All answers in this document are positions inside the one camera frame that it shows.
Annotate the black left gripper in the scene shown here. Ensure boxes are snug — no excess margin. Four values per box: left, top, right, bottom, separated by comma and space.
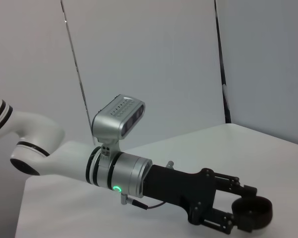
143, 163, 258, 236

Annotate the small black teacup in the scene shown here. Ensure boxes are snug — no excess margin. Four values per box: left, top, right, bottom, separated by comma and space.
231, 195, 274, 230

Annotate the left gripper cable with plug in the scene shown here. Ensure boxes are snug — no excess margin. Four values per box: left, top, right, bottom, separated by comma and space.
120, 193, 170, 211

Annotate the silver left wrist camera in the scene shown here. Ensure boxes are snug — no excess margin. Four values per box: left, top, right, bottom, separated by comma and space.
91, 93, 146, 159

